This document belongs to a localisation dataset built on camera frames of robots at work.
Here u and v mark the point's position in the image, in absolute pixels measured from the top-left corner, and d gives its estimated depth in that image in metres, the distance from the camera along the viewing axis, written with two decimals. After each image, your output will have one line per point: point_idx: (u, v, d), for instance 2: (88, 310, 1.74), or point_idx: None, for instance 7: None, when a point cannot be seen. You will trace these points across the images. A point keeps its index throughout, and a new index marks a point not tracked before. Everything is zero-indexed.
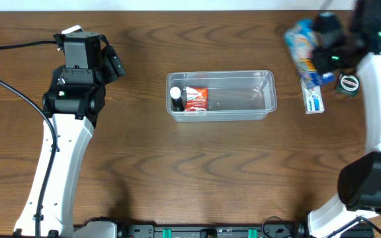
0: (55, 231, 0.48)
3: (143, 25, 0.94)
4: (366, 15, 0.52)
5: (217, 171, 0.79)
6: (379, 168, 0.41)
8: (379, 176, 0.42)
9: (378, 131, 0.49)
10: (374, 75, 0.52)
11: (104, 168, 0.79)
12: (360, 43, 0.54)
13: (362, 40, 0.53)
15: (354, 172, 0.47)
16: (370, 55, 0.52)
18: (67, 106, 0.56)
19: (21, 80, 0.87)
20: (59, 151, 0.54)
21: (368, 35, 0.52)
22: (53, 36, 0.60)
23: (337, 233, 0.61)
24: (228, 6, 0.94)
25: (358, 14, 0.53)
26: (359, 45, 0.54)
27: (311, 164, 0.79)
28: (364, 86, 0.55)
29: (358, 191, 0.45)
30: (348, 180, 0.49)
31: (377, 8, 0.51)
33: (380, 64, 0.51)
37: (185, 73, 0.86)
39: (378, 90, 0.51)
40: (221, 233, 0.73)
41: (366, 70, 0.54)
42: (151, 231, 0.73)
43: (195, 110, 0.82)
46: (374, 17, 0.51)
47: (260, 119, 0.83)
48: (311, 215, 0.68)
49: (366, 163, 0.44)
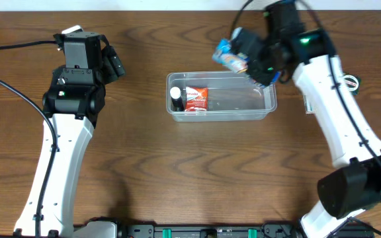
0: (55, 231, 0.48)
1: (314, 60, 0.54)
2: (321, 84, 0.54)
3: (143, 25, 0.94)
4: (282, 22, 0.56)
5: (217, 171, 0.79)
6: (352, 180, 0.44)
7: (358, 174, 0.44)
8: (356, 187, 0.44)
9: (337, 140, 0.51)
10: (315, 85, 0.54)
11: (104, 168, 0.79)
12: (286, 55, 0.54)
13: (286, 49, 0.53)
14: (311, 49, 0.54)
15: (327, 190, 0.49)
16: (302, 65, 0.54)
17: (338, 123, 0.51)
18: (67, 106, 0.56)
19: (21, 80, 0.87)
20: (59, 151, 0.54)
21: (289, 44, 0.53)
22: (53, 36, 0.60)
23: (335, 231, 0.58)
24: (228, 6, 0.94)
25: (276, 24, 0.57)
26: (284, 58, 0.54)
27: (311, 164, 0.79)
28: (309, 96, 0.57)
29: (342, 205, 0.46)
30: (324, 198, 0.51)
31: (288, 16, 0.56)
33: (315, 73, 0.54)
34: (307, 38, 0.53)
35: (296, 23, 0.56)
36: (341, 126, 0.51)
37: (185, 73, 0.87)
39: (322, 98, 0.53)
40: (221, 233, 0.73)
41: (304, 82, 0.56)
42: (151, 231, 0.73)
43: (195, 110, 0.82)
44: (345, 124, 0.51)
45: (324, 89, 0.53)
46: (291, 22, 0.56)
47: (260, 119, 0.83)
48: (303, 221, 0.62)
49: (338, 179, 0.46)
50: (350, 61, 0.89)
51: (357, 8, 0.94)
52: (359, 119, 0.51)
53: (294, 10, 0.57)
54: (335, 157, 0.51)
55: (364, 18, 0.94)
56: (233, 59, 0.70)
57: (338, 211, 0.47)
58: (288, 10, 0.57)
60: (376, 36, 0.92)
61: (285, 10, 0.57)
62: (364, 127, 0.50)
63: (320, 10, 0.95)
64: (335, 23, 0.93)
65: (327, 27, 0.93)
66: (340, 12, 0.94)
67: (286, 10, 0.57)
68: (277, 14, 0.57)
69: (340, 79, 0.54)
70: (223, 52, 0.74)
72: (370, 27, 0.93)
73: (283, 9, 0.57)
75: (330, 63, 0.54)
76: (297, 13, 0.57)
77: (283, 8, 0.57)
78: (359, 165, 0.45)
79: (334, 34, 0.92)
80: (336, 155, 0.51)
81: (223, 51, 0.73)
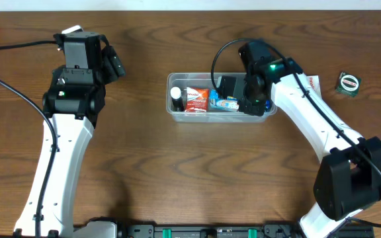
0: (55, 231, 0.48)
1: (283, 79, 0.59)
2: (293, 95, 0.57)
3: (143, 25, 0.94)
4: (254, 59, 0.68)
5: (217, 171, 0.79)
6: (336, 168, 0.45)
7: (340, 161, 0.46)
8: (341, 177, 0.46)
9: (318, 139, 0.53)
10: (287, 95, 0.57)
11: (104, 168, 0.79)
12: (259, 82, 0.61)
13: (260, 78, 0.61)
14: (282, 73, 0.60)
15: (321, 192, 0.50)
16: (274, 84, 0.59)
17: (314, 123, 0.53)
18: (67, 106, 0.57)
19: (22, 80, 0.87)
20: (59, 151, 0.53)
21: (261, 74, 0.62)
22: (53, 36, 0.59)
23: (334, 232, 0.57)
24: (227, 6, 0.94)
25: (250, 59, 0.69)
26: (258, 84, 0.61)
27: (311, 164, 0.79)
28: (286, 106, 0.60)
29: (336, 201, 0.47)
30: (323, 203, 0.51)
31: (259, 52, 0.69)
33: (284, 86, 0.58)
34: (274, 64, 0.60)
35: (266, 57, 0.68)
36: (317, 125, 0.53)
37: (187, 74, 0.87)
39: (296, 105, 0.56)
40: (221, 233, 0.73)
41: (278, 97, 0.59)
42: (151, 231, 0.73)
43: (195, 111, 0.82)
44: (321, 122, 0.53)
45: (296, 97, 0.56)
46: (262, 56, 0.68)
47: (261, 121, 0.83)
48: (303, 223, 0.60)
49: (325, 174, 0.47)
50: (350, 61, 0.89)
51: (357, 8, 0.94)
52: (333, 116, 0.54)
53: (262, 49, 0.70)
54: (319, 155, 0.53)
55: (364, 18, 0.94)
56: (227, 102, 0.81)
57: (337, 210, 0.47)
58: (256, 49, 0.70)
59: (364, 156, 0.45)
60: (376, 36, 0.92)
61: (254, 49, 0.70)
62: (339, 122, 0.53)
63: (321, 10, 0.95)
64: (335, 23, 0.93)
65: (327, 27, 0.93)
66: (340, 12, 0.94)
67: (255, 49, 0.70)
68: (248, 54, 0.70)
69: (309, 89, 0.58)
70: (216, 100, 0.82)
72: (371, 27, 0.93)
73: (253, 49, 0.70)
75: (297, 77, 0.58)
76: (266, 51, 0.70)
77: (254, 47, 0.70)
78: (340, 153, 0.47)
79: (334, 34, 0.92)
80: (321, 153, 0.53)
81: (216, 99, 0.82)
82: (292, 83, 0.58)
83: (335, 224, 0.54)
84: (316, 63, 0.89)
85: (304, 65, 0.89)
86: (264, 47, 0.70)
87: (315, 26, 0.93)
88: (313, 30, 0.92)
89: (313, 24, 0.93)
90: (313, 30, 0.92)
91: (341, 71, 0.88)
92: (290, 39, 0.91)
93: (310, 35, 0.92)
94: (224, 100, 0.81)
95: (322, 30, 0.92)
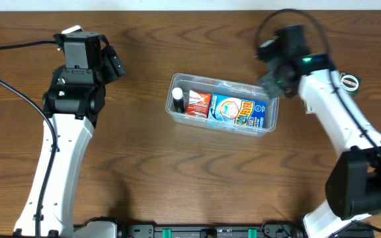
0: (55, 231, 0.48)
1: (315, 73, 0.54)
2: (323, 89, 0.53)
3: (143, 25, 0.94)
4: (290, 45, 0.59)
5: (217, 171, 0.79)
6: (353, 166, 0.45)
7: (359, 158, 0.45)
8: (356, 175, 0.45)
9: (340, 135, 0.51)
10: (315, 89, 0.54)
11: (105, 168, 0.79)
12: (291, 73, 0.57)
13: (292, 69, 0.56)
14: (315, 67, 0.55)
15: (333, 188, 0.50)
16: (305, 77, 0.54)
17: (341, 119, 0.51)
18: (68, 106, 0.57)
19: (22, 80, 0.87)
20: (59, 151, 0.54)
21: (294, 65, 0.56)
22: (53, 36, 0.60)
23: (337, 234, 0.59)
24: (227, 6, 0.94)
25: (283, 43, 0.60)
26: (288, 75, 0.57)
27: (310, 164, 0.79)
28: (310, 99, 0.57)
29: (346, 199, 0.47)
30: (333, 199, 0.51)
31: (296, 37, 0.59)
33: (315, 79, 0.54)
34: (309, 57, 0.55)
35: (301, 47, 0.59)
36: (342, 121, 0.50)
37: (194, 76, 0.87)
39: (323, 100, 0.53)
40: (221, 233, 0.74)
41: (305, 89, 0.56)
42: (151, 231, 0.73)
43: (195, 115, 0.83)
44: (347, 118, 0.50)
45: (325, 91, 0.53)
46: (298, 46, 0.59)
47: (257, 135, 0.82)
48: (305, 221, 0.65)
49: (340, 170, 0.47)
50: (350, 61, 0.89)
51: (357, 8, 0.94)
52: (359, 114, 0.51)
53: (299, 32, 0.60)
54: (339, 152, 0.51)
55: (363, 18, 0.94)
56: (227, 104, 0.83)
57: (345, 207, 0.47)
58: (294, 32, 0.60)
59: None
60: (376, 36, 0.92)
61: (291, 33, 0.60)
62: (364, 121, 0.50)
63: (320, 10, 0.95)
64: (334, 23, 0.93)
65: (327, 27, 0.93)
66: (339, 12, 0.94)
67: (290, 34, 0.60)
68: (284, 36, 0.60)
69: (340, 84, 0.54)
70: (216, 103, 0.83)
72: (371, 27, 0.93)
73: (290, 32, 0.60)
75: (331, 73, 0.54)
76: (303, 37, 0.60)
77: (291, 31, 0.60)
78: (360, 151, 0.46)
79: (334, 34, 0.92)
80: (340, 149, 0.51)
81: (217, 101, 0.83)
82: (323, 77, 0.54)
83: (338, 226, 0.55)
84: None
85: None
86: (300, 34, 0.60)
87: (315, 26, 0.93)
88: (313, 30, 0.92)
89: None
90: (313, 30, 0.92)
91: (341, 71, 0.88)
92: None
93: (310, 35, 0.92)
94: (223, 102, 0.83)
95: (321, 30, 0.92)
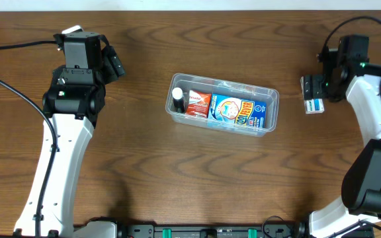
0: (55, 231, 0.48)
1: (367, 75, 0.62)
2: (369, 90, 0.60)
3: (143, 25, 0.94)
4: (350, 52, 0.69)
5: (217, 171, 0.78)
6: (378, 152, 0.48)
7: None
8: (378, 164, 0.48)
9: (373, 129, 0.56)
10: (362, 88, 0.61)
11: (105, 168, 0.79)
12: (343, 74, 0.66)
13: (345, 71, 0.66)
14: (369, 72, 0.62)
15: (351, 180, 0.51)
16: (356, 77, 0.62)
17: (379, 116, 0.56)
18: (68, 106, 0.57)
19: (22, 80, 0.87)
20: (59, 151, 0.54)
21: (349, 68, 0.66)
22: (53, 36, 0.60)
23: (338, 234, 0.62)
24: (227, 6, 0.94)
25: (345, 50, 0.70)
26: (342, 76, 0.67)
27: (310, 164, 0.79)
28: (354, 98, 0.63)
29: (362, 186, 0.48)
30: (346, 194, 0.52)
31: (356, 48, 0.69)
33: (364, 80, 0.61)
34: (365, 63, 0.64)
35: (359, 55, 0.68)
36: (379, 117, 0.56)
37: (193, 76, 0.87)
39: (367, 98, 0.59)
40: (221, 233, 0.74)
41: (354, 90, 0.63)
42: (151, 231, 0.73)
43: (195, 114, 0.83)
44: None
45: (371, 91, 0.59)
46: (358, 55, 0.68)
47: (257, 135, 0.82)
48: (310, 215, 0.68)
49: (364, 158, 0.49)
50: None
51: (357, 8, 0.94)
52: None
53: (363, 45, 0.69)
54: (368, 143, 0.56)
55: (364, 18, 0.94)
56: (227, 104, 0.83)
57: (358, 196, 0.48)
58: (358, 42, 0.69)
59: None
60: (376, 36, 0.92)
61: (354, 42, 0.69)
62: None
63: (320, 10, 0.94)
64: (335, 23, 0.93)
65: (327, 27, 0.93)
66: (340, 12, 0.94)
67: (356, 43, 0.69)
68: (348, 43, 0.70)
69: None
70: (216, 103, 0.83)
72: (371, 28, 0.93)
73: (354, 41, 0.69)
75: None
76: (366, 48, 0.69)
77: (355, 41, 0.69)
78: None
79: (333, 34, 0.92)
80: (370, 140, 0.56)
81: (217, 101, 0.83)
82: (372, 80, 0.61)
83: (340, 226, 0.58)
84: (315, 63, 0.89)
85: (304, 65, 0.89)
86: (364, 44, 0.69)
87: (315, 26, 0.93)
88: (313, 30, 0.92)
89: (314, 24, 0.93)
90: (313, 30, 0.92)
91: None
92: (290, 39, 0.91)
93: (310, 35, 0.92)
94: (223, 102, 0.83)
95: (321, 30, 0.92)
